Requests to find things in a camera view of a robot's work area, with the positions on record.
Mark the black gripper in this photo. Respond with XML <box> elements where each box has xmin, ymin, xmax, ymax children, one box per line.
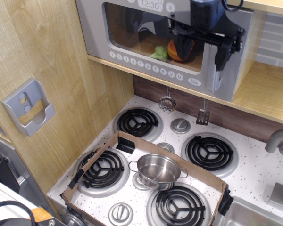
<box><xmin>168</xmin><ymin>2</ymin><xmax>245</xmax><ymax>71</ymax></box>

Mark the grey toy microwave door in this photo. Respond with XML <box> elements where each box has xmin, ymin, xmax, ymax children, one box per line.
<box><xmin>76</xmin><ymin>0</ymin><xmax>254</xmax><ymax>101</ymax></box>

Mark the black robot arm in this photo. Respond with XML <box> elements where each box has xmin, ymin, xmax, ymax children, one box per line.
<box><xmin>168</xmin><ymin>0</ymin><xmax>245</xmax><ymax>71</ymax></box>

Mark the orange toy pepper half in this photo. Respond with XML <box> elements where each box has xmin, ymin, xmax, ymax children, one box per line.
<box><xmin>167</xmin><ymin>40</ymin><xmax>195</xmax><ymax>62</ymax></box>

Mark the green toy broccoli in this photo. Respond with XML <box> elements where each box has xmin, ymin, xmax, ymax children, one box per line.
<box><xmin>149</xmin><ymin>46</ymin><xmax>168</xmax><ymax>62</ymax></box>

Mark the hanging metal strainer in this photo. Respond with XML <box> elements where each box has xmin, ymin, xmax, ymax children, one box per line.
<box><xmin>158</xmin><ymin>87</ymin><xmax>176</xmax><ymax>113</ymax></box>

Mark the hanging metal spatula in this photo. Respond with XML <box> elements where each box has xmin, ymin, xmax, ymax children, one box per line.
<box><xmin>196</xmin><ymin>99</ymin><xmax>210</xmax><ymax>126</ymax></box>

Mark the wooden shelf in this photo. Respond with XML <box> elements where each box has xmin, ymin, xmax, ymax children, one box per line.
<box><xmin>87</xmin><ymin>55</ymin><xmax>283</xmax><ymax>124</ymax></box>

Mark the back grey stove knob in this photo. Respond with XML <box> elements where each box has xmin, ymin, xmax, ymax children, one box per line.
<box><xmin>170</xmin><ymin>118</ymin><xmax>191</xmax><ymax>134</ymax></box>

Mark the grey stove knob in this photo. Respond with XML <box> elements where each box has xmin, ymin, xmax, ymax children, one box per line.
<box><xmin>108</xmin><ymin>202</ymin><xmax>134</xmax><ymax>226</ymax></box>
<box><xmin>170</xmin><ymin>118</ymin><xmax>191</xmax><ymax>134</ymax></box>
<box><xmin>157</xmin><ymin>142</ymin><xmax>175</xmax><ymax>153</ymax></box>

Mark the back left black burner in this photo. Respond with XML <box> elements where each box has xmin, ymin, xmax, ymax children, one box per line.
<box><xmin>116</xmin><ymin>108</ymin><xmax>160</xmax><ymax>137</ymax></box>

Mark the black burner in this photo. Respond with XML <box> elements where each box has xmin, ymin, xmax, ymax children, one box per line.
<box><xmin>83</xmin><ymin>150</ymin><xmax>125</xmax><ymax>189</ymax></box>
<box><xmin>182</xmin><ymin>135</ymin><xmax>234</xmax><ymax>171</ymax></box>
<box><xmin>116</xmin><ymin>108</ymin><xmax>160</xmax><ymax>137</ymax></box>
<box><xmin>151</xmin><ymin>186</ymin><xmax>207</xmax><ymax>226</ymax></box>

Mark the middle grey stove knob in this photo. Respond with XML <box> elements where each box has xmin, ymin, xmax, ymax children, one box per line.
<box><xmin>157</xmin><ymin>142</ymin><xmax>175</xmax><ymax>153</ymax></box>

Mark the back right black burner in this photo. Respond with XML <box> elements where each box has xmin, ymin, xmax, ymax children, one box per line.
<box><xmin>182</xmin><ymin>135</ymin><xmax>234</xmax><ymax>171</ymax></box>

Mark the grey toy faucet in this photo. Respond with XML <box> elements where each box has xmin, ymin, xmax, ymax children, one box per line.
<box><xmin>265</xmin><ymin>129</ymin><xmax>283</xmax><ymax>155</ymax></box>

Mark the brown cardboard barrier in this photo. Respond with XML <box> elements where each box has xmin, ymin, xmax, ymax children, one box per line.
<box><xmin>61</xmin><ymin>132</ymin><xmax>233</xmax><ymax>226</ymax></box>

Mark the stainless steel pot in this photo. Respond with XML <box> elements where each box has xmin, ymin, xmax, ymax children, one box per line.
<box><xmin>129</xmin><ymin>154</ymin><xmax>188</xmax><ymax>191</ymax></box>

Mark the front left black burner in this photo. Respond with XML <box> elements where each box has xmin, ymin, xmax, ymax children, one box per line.
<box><xmin>83</xmin><ymin>150</ymin><xmax>125</xmax><ymax>189</ymax></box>

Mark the front right black burner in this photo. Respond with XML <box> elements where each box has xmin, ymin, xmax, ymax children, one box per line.
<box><xmin>151</xmin><ymin>186</ymin><xmax>207</xmax><ymax>226</ymax></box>

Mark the steel sink basin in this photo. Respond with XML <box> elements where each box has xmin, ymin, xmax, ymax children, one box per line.
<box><xmin>213</xmin><ymin>197</ymin><xmax>283</xmax><ymax>226</ymax></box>

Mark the front grey stove knob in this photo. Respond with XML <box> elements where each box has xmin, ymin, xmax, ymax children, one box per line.
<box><xmin>108</xmin><ymin>202</ymin><xmax>134</xmax><ymax>226</ymax></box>

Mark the grey wall phone holder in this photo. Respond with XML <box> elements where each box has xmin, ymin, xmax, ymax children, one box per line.
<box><xmin>1</xmin><ymin>78</ymin><xmax>56</xmax><ymax>137</ymax></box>

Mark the black cable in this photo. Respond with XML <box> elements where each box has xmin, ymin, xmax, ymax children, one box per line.
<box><xmin>0</xmin><ymin>200</ymin><xmax>36</xmax><ymax>226</ymax></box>

